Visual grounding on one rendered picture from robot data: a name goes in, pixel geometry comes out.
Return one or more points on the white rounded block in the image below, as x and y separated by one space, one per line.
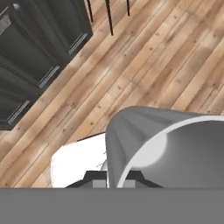
75 160

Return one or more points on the thin black stool leg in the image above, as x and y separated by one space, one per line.
127 7
109 17
90 10

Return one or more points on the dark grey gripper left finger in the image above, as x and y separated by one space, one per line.
90 176

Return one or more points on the dark cupboard run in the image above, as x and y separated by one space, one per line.
32 43

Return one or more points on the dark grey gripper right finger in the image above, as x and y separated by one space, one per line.
139 176

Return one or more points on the grey round cylinder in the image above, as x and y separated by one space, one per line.
175 154

